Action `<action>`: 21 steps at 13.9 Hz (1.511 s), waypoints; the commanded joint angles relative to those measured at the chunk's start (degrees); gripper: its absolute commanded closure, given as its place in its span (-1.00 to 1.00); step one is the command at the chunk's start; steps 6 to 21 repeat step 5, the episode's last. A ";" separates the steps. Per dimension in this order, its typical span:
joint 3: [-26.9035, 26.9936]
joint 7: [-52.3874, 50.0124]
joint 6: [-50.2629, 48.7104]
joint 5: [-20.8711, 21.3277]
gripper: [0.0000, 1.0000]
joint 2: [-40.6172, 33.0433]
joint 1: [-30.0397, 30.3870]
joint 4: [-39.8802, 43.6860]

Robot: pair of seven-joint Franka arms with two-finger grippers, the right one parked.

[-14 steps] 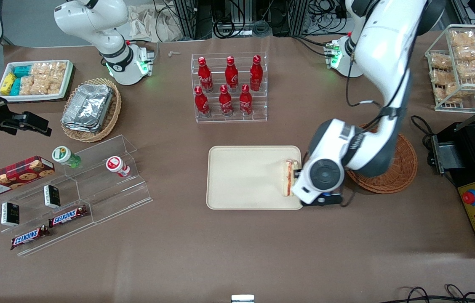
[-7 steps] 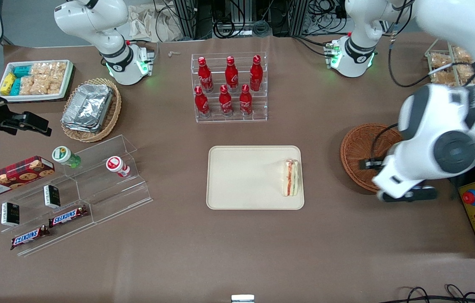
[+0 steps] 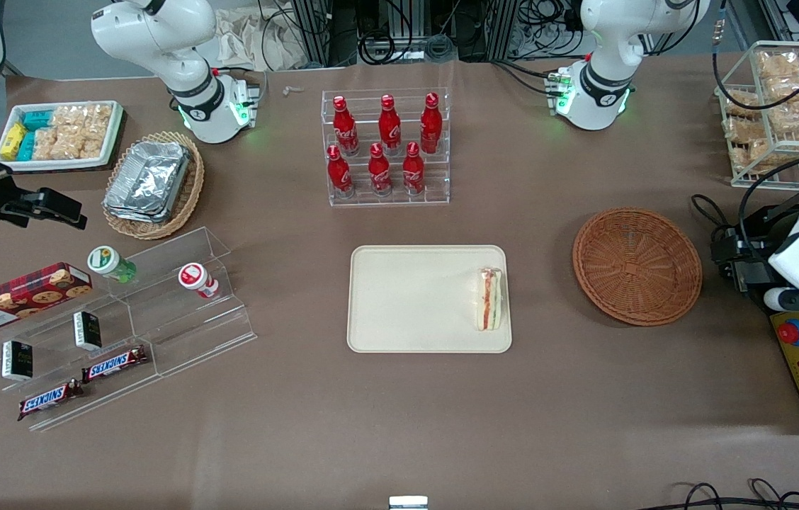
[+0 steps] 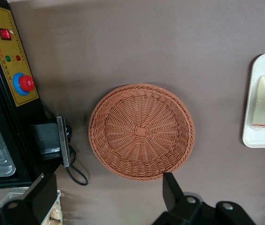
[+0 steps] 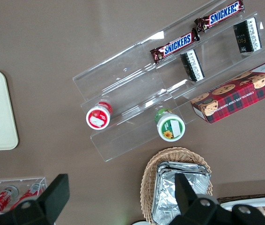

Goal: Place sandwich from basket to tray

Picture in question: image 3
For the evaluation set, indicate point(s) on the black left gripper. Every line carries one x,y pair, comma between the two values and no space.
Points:
756,264

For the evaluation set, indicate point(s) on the triangle sandwich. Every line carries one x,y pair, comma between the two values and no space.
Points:
490,301

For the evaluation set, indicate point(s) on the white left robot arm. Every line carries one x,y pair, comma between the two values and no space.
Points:
605,42

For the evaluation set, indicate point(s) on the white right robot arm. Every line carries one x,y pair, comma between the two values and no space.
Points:
159,35

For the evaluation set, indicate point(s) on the white rectangular snack tray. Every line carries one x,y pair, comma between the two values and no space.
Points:
59,164

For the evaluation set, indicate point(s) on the brown wicker basket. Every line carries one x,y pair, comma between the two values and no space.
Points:
637,265

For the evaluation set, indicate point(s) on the light wicker oval basket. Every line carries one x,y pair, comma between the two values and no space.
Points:
190,191

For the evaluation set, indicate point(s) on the beige plastic tray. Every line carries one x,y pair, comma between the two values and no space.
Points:
414,297

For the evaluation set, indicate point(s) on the teal snack pack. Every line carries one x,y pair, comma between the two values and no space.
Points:
37,119
26,146

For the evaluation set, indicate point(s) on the clear bag of rice crackers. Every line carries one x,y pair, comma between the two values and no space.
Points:
70,144
47,144
68,117
98,117
93,144

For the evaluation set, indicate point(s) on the yellow snack pack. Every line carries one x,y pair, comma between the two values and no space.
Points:
13,142

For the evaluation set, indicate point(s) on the green lidded small bottle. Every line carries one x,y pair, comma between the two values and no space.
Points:
108,262

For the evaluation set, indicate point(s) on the red tartan cookie box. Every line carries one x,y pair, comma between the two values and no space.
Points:
17,297

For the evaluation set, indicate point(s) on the bagged fried snack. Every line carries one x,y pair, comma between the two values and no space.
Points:
798,115
745,129
750,156
778,65
742,104
792,90

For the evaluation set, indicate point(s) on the stack of foil trays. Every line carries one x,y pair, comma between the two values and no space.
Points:
148,180

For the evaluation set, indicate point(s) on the small black white box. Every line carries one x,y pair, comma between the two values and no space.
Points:
87,331
17,360

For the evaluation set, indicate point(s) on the red lidded small bottle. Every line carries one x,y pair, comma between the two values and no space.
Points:
195,278

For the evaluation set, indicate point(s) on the Snickers chocolate bar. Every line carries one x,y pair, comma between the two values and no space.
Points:
51,399
115,364

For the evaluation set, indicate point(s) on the clear acrylic step display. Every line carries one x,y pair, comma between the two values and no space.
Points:
187,333

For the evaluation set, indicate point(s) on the crumpled beige cloth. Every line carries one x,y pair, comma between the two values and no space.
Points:
258,39

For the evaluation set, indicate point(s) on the small clear plastic piece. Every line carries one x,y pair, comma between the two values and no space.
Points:
293,91

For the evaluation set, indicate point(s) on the red cola bottle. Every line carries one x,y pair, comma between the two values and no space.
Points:
344,127
431,124
338,173
379,172
389,126
413,170

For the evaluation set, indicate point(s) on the clear acrylic bottle rack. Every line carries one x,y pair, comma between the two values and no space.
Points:
435,191

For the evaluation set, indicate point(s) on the black aluminium equipment frame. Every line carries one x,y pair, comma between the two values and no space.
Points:
321,28

